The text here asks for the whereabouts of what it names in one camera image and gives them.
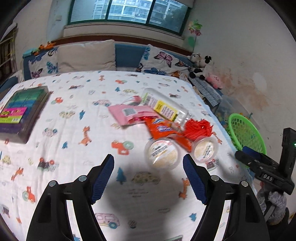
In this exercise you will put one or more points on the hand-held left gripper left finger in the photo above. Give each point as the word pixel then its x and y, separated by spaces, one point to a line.
pixel 103 178

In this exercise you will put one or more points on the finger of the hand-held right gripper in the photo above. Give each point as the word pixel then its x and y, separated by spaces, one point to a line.
pixel 253 151
pixel 247 160

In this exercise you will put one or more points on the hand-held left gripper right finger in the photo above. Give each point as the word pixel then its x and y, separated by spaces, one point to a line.
pixel 195 180

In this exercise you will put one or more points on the green plastic basket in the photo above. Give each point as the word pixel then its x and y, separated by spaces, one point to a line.
pixel 248 136

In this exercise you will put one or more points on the large clear pudding cup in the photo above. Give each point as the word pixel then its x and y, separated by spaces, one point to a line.
pixel 161 154

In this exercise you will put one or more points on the person's right hand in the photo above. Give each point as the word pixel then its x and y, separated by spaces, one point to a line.
pixel 276 200

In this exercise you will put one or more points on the small clear pudding cup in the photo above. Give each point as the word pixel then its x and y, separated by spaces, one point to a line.
pixel 205 148

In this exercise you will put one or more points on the white cartoon printed tablecloth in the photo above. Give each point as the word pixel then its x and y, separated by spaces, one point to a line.
pixel 81 150

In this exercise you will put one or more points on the red mesh bag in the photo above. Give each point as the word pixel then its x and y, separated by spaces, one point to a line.
pixel 198 127

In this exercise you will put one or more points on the orange snack packet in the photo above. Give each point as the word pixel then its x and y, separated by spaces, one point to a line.
pixel 161 128

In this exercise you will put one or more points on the pink snack packet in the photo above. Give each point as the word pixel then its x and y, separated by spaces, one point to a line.
pixel 129 114

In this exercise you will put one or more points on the patterned blue and white box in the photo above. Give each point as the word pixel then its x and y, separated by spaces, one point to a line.
pixel 207 92

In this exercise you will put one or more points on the clear bottle with yellow label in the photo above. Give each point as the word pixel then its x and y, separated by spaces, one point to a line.
pixel 163 107

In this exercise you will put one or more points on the pink plush toy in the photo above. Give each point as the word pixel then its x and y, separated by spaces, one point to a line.
pixel 215 80

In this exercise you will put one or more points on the black and white mouse plush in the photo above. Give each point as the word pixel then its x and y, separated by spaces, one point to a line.
pixel 202 68

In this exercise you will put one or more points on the clear box of coloured markers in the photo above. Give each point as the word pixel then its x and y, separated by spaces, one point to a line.
pixel 19 111

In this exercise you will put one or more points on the spotted dog plush toy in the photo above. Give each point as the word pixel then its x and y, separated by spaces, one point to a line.
pixel 195 58

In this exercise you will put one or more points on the beige cushion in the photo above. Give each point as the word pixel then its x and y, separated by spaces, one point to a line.
pixel 85 55

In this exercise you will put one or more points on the large butterfly print cushion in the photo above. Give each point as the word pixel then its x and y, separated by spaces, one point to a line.
pixel 161 60

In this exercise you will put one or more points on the blue sofa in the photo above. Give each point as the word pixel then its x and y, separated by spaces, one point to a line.
pixel 127 55

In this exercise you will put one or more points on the small butterfly print cushion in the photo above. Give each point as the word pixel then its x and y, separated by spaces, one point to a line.
pixel 42 64

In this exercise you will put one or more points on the colourful pinwheel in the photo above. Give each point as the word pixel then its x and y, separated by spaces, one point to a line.
pixel 195 27

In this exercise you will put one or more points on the orange toy animal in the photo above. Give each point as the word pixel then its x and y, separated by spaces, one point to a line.
pixel 46 45

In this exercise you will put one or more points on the metal storage rack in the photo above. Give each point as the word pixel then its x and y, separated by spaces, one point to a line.
pixel 7 53

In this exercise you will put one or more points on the window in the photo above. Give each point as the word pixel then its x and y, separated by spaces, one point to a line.
pixel 129 10

